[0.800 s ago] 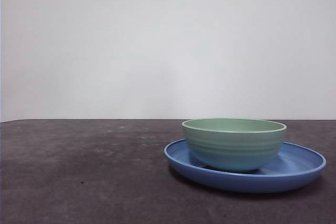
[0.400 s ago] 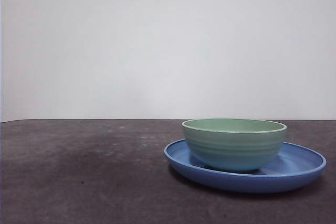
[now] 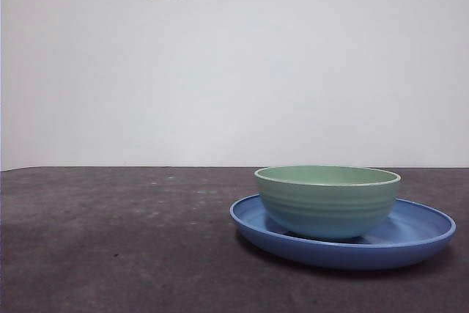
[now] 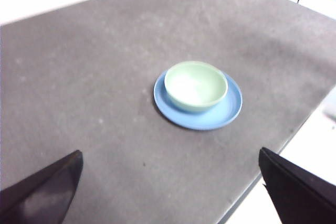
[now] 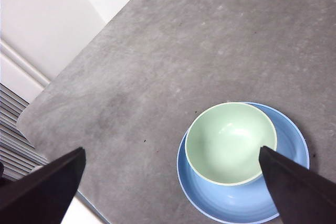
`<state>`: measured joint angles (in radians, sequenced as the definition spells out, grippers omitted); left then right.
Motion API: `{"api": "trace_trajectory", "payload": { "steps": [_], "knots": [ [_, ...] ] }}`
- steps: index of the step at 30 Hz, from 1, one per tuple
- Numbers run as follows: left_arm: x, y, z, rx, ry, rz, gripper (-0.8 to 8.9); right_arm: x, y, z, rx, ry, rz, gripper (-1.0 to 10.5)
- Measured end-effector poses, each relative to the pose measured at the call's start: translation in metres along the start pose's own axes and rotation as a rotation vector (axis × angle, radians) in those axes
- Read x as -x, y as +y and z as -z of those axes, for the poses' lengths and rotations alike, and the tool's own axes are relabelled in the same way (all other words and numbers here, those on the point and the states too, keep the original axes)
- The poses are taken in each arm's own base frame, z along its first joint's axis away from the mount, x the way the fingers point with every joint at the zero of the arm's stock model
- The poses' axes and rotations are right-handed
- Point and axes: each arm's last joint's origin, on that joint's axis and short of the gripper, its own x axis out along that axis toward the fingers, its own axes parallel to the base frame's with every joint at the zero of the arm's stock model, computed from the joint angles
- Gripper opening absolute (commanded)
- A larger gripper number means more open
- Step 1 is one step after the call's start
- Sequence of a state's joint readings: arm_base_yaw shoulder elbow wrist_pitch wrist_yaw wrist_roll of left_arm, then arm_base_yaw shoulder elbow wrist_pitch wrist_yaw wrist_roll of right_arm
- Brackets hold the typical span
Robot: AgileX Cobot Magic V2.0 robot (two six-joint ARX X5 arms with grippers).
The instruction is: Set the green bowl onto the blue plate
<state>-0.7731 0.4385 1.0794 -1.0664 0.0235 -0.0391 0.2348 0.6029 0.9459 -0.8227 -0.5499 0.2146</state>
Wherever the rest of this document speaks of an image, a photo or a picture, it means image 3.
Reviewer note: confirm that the green ribbed bowl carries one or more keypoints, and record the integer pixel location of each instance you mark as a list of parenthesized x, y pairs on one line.
[(326, 214)]

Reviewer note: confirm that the blue round plate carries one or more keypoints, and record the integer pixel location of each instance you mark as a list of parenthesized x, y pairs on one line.
[(340, 254)]

